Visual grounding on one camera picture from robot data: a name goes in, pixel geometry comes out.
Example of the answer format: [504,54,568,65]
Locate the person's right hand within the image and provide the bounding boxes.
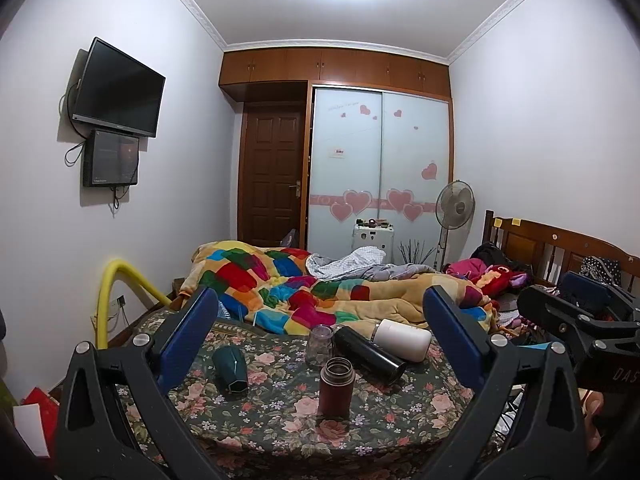
[581,389,609,454]

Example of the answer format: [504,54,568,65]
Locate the red plush toy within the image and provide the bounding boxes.
[479,263,529,294]

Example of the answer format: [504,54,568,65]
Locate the clear glass cup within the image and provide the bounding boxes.
[305,325,335,369]

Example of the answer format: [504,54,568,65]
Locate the yellow foam pipe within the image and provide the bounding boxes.
[94,258,174,351]

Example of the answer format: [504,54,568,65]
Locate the black decorative twigs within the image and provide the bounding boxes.
[398,239,439,266]

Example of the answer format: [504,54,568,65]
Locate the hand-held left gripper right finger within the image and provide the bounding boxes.
[414,285,589,480]

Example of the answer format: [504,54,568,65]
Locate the brown overhead cabinets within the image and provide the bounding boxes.
[218,47,454,107]

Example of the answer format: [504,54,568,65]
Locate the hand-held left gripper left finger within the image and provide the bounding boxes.
[52,285,227,480]

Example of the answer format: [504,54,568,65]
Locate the wall-mounted black television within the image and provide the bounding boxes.
[71,36,167,139]

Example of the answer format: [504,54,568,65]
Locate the red-brown thermos bottle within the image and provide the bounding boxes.
[318,357,356,419]

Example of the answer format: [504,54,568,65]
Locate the white thermos bottle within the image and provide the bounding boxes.
[371,318,432,363]

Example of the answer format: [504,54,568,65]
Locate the standing electric fan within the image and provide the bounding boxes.
[433,179,475,272]

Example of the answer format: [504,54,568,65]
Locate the small black wall monitor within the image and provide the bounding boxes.
[82,129,141,189]

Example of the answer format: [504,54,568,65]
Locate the black thermos bottle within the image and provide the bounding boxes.
[332,326,407,386]

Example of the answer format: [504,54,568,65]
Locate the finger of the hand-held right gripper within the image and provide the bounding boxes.
[517,285,608,335]
[559,271,640,322]

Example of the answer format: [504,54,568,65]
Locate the colourful patchwork blanket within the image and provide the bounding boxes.
[178,240,495,337]

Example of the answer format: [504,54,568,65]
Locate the pink clothes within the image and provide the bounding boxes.
[446,258,489,281]

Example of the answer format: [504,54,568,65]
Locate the grey checked quilt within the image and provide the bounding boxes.
[305,245,442,282]

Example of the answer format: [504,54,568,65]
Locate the brown wooden door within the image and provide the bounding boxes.
[243,104,306,251]

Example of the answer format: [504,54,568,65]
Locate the wooden bed headboard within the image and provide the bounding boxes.
[482,209,640,292]

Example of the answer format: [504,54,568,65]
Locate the floral bed sheet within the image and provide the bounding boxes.
[114,310,502,472]

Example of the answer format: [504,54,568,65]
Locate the white paper sheet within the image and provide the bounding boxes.
[12,403,54,459]

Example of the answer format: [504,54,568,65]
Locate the white box appliance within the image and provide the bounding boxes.
[352,223,395,266]

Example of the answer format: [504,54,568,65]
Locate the black dotted bag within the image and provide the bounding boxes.
[579,255,623,286]

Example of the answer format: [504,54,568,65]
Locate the wardrobe with heart stickers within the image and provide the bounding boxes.
[305,82,454,272]

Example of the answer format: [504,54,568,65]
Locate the red paper bag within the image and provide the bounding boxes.
[20,386,61,459]

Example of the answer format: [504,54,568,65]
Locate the dark green cup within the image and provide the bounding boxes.
[212,344,249,401]

